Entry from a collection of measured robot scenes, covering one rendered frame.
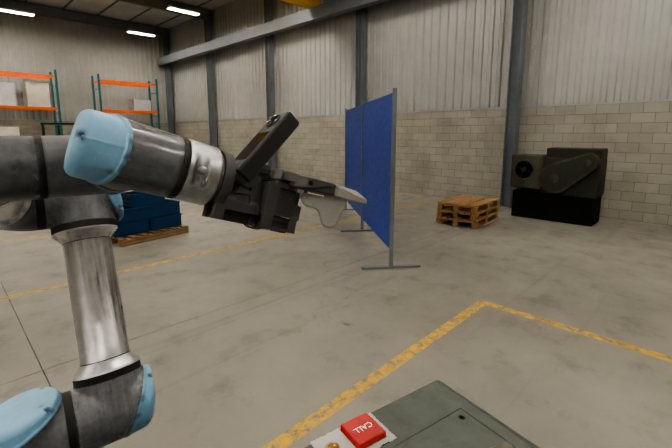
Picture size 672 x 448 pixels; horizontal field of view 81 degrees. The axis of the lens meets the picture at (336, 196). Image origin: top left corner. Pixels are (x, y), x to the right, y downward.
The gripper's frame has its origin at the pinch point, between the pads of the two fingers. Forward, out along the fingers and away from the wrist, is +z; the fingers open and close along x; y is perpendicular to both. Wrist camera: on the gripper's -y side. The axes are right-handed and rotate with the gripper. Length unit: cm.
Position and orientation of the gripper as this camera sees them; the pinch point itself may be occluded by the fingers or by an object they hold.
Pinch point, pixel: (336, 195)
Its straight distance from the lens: 62.2
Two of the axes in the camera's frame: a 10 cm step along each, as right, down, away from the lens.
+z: 7.6, 2.2, 6.2
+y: -1.9, 9.8, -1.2
